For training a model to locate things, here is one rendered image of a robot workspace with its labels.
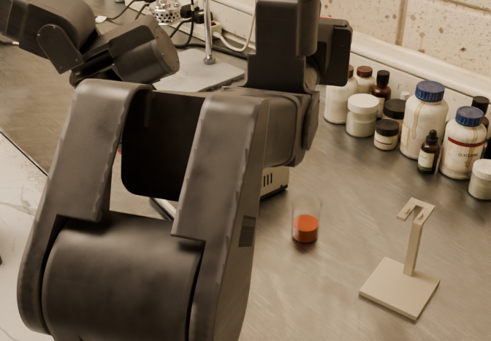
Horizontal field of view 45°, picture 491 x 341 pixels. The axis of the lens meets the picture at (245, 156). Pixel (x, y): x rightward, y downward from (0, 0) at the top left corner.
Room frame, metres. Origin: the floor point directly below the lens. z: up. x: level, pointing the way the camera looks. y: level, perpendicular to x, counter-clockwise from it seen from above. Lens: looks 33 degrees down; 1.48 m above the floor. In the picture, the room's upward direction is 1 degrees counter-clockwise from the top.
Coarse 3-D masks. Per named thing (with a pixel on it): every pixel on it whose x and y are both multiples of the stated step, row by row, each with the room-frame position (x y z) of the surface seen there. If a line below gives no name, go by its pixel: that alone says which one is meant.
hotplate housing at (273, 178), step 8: (272, 168) 0.77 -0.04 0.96; (280, 168) 0.78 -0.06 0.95; (288, 168) 0.79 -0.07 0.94; (264, 176) 0.76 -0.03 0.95; (272, 176) 0.77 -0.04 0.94; (280, 176) 0.78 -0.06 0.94; (288, 176) 0.79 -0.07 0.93; (264, 184) 0.76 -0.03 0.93; (272, 184) 0.77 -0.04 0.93; (280, 184) 0.78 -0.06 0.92; (264, 192) 0.76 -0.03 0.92; (272, 192) 0.77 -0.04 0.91; (160, 200) 0.74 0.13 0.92; (168, 208) 0.72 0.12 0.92
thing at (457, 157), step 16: (464, 112) 0.84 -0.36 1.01; (480, 112) 0.84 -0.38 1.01; (448, 128) 0.84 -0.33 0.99; (464, 128) 0.83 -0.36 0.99; (480, 128) 0.83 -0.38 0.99; (448, 144) 0.83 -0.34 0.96; (464, 144) 0.81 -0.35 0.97; (480, 144) 0.81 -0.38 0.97; (448, 160) 0.82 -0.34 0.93; (464, 160) 0.81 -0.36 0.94; (448, 176) 0.82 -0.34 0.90; (464, 176) 0.81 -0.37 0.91
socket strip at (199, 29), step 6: (126, 0) 1.72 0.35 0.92; (126, 6) 1.73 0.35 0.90; (132, 6) 1.70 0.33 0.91; (138, 6) 1.68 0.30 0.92; (144, 12) 1.65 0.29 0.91; (150, 12) 1.63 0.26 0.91; (186, 18) 1.51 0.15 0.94; (174, 24) 1.54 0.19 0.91; (186, 24) 1.50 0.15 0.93; (198, 24) 1.47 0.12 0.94; (204, 24) 1.46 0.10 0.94; (216, 24) 1.46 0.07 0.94; (180, 30) 1.52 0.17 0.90; (186, 30) 1.50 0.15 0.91; (198, 30) 1.46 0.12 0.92; (204, 30) 1.44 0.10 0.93; (216, 30) 1.46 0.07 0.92; (198, 36) 1.46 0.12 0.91; (204, 36) 1.44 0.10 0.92
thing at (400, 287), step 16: (416, 208) 0.58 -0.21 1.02; (432, 208) 0.58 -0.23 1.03; (416, 224) 0.55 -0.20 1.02; (416, 240) 0.58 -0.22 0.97; (416, 256) 0.58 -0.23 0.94; (384, 272) 0.59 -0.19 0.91; (400, 272) 0.58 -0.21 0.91; (416, 272) 0.58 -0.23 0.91; (368, 288) 0.56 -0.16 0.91; (384, 288) 0.56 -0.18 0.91; (400, 288) 0.56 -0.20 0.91; (416, 288) 0.55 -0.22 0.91; (432, 288) 0.55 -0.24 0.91; (384, 304) 0.53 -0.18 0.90; (400, 304) 0.53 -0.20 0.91; (416, 304) 0.53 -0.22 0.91; (416, 320) 0.51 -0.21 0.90
